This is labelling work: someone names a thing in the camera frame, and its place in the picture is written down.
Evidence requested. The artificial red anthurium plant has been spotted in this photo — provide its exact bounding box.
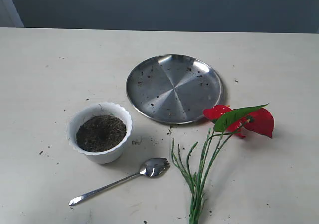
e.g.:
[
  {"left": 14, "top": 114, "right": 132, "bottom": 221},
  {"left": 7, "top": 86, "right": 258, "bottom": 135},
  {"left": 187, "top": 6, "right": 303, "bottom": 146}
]
[{"left": 171, "top": 105, "right": 274, "bottom": 224}]

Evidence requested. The silver metal spork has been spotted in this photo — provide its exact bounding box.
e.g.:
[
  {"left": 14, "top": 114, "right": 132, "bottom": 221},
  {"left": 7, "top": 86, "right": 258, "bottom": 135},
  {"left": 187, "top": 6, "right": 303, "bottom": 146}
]
[{"left": 68, "top": 158, "right": 170, "bottom": 207}]

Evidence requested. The round stainless steel plate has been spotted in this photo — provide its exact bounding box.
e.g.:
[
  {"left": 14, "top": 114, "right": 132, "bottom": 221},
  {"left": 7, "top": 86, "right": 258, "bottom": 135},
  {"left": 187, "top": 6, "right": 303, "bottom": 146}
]
[{"left": 126, "top": 54, "right": 225, "bottom": 124}]

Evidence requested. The dark soil in pot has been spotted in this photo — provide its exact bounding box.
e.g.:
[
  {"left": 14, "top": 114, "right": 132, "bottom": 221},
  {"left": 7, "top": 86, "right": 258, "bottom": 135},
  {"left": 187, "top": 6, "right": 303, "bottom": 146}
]
[{"left": 76, "top": 115, "right": 126, "bottom": 152}]

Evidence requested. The white scalloped plastic pot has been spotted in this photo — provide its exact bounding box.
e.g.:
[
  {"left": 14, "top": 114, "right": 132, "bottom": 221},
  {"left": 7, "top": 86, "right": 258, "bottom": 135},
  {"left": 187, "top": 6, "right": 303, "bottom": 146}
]
[{"left": 66, "top": 102, "right": 133, "bottom": 164}]

